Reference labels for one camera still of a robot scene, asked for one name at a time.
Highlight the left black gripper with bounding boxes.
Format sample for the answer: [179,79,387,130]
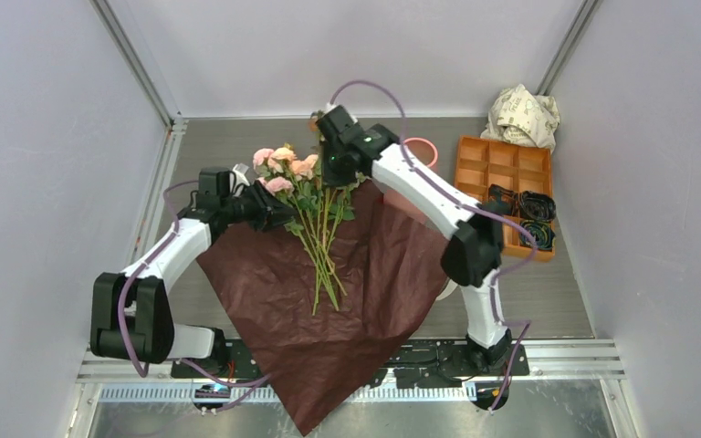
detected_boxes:
[221,180,297,232]

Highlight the pink flower bunch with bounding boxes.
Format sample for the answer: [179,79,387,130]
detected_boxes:
[252,143,367,313]

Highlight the orange rose stem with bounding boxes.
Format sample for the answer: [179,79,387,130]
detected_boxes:
[308,109,324,153]

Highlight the red wrapping paper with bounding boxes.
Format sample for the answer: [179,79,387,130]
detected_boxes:
[198,182,446,434]

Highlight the cream printed ribbon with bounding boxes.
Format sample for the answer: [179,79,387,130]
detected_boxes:
[435,280,458,301]

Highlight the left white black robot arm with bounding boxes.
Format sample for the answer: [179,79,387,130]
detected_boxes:
[89,167,297,377]

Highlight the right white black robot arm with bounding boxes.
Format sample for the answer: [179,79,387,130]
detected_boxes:
[316,104,512,375]

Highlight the pink cylindrical vase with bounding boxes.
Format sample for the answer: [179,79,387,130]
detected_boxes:
[381,137,438,224]

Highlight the orange compartment tray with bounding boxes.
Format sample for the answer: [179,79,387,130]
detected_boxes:
[454,136,557,262]

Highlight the dark rolled tie middle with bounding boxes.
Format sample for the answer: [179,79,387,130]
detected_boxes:
[487,184,519,216]

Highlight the dark rolled tie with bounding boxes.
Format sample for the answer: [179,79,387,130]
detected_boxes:
[487,184,519,216]
[520,220,557,252]
[518,191,557,223]

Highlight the crumpled printed paper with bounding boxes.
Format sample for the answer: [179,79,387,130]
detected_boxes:
[480,84,561,151]

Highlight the dark rolled tie upper right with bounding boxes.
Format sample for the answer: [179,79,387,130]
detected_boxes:
[518,191,557,223]

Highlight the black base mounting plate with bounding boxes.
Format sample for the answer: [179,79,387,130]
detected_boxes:
[195,339,530,389]

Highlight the dark rolled tie lower right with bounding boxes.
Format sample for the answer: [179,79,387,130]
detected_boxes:
[520,220,557,252]

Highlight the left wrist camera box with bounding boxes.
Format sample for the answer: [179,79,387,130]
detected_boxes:
[230,163,250,195]

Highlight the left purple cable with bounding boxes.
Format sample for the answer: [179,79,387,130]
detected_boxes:
[116,178,273,412]

